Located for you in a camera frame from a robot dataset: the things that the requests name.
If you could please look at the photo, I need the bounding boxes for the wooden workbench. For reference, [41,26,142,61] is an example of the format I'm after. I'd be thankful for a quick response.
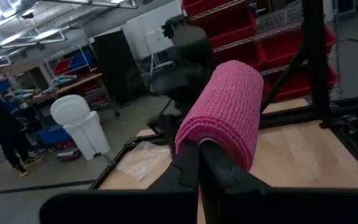
[26,73,121,118]

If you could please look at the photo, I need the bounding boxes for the white whiteboard easel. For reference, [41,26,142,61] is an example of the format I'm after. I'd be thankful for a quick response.
[143,27,175,82]

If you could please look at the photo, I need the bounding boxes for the red wheeled dolly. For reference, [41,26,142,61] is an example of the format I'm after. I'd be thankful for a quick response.
[56,141,82,162]

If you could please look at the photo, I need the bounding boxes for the clear plastic zip bag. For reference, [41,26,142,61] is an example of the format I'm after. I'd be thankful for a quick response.
[116,141,172,182]

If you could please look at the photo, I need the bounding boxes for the pink elastic bandage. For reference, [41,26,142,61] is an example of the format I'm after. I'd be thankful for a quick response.
[175,60,265,172]

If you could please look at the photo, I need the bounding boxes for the person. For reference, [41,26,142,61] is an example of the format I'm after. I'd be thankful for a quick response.
[0,73,43,178]

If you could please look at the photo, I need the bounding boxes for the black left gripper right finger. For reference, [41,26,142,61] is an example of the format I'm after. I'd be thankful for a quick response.
[199,140,358,224]

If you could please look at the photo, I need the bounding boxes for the white plastic trash bin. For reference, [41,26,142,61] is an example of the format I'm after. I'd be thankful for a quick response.
[50,94,111,161]

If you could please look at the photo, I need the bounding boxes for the black partition screen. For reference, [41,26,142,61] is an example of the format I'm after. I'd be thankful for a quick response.
[92,27,147,106]

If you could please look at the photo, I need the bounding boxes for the wire rack with red bins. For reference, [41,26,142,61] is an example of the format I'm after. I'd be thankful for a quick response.
[181,0,343,103]

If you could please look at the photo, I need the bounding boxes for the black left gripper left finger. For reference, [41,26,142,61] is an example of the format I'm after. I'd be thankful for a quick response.
[39,141,201,224]

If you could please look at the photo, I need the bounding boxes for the blue plastic crate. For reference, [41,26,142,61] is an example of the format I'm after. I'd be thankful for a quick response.
[35,124,74,147]

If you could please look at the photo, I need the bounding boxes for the red and blue tilted bins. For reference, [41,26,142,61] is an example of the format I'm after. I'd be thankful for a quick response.
[53,51,96,75]

